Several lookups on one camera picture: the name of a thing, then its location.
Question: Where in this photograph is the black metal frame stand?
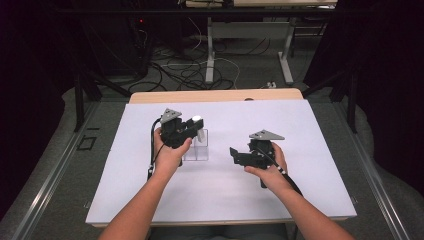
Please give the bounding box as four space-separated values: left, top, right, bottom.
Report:
300 64 360 135
73 64 133 133

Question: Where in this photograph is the white tube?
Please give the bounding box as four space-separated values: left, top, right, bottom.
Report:
191 115 207 144

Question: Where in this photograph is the metal floor rail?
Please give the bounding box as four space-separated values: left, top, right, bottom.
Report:
333 101 412 240
9 101 101 240

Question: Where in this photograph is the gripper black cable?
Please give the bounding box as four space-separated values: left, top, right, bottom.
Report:
257 147 305 198
147 117 165 182

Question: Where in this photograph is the black floor cable tangle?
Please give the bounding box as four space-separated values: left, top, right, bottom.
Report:
127 35 272 93

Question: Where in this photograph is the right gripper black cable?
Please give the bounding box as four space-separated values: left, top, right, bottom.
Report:
257 147 305 198

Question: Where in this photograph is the person's left hand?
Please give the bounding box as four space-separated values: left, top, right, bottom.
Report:
152 135 194 181

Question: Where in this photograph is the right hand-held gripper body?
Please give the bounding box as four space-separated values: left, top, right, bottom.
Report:
238 129 286 190

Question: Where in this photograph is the white-legged desk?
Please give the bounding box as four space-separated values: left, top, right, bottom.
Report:
184 0 338 85

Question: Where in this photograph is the wooden table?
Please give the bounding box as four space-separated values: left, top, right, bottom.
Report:
89 87 354 229

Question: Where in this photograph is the white table mat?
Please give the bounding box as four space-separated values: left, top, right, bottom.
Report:
85 99 358 225

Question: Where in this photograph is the clear plastic compartment organizer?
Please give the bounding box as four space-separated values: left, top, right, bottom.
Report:
181 128 210 162

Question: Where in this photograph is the black computer tower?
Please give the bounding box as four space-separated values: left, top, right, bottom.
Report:
128 15 155 79

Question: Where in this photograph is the white floor cable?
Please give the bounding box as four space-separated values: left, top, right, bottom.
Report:
159 16 242 90

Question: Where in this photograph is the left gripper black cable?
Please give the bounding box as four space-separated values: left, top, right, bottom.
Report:
147 117 165 182

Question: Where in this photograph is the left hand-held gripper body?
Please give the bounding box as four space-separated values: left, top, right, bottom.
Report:
159 107 190 150

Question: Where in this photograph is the person's right hand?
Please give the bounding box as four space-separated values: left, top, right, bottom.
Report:
243 142 289 198

